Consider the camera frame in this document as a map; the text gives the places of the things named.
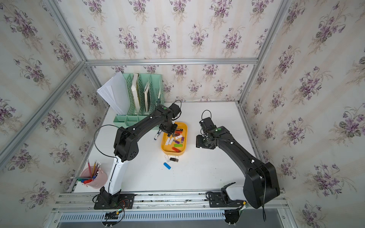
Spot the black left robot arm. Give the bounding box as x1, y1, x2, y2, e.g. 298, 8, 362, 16
99, 103, 182, 201

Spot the blue usb drive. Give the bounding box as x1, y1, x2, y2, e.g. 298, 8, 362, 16
163, 162, 171, 170

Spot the pink pen cup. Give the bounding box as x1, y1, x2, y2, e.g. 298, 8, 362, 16
73, 160, 108, 189

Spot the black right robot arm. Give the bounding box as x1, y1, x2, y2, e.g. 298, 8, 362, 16
196, 117, 280, 209

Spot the white book in organizer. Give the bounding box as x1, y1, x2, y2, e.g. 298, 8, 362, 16
131, 73, 140, 114

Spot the dark pen in organizer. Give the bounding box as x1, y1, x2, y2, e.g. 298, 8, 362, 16
156, 89, 161, 107

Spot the green desk file organizer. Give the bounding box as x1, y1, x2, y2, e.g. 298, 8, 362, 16
114, 73, 164, 128

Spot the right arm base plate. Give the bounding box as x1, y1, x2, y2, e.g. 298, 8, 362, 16
205, 182, 246, 209

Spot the white paper stack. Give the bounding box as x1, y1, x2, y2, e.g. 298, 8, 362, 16
97, 72, 130, 116

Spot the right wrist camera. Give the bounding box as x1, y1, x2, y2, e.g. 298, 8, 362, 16
199, 117, 216, 132

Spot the yellow plastic storage box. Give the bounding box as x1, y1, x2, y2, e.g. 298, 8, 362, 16
161, 122, 188, 156

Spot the beige notebook in organizer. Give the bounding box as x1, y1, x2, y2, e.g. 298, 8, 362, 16
144, 83, 150, 113

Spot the blue white marker pen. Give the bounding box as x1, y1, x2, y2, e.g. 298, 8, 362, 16
154, 130, 162, 140

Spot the aluminium front rail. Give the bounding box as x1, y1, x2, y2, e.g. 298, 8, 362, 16
51, 188, 289, 213

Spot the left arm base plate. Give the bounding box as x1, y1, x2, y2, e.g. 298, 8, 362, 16
93, 194, 136, 210

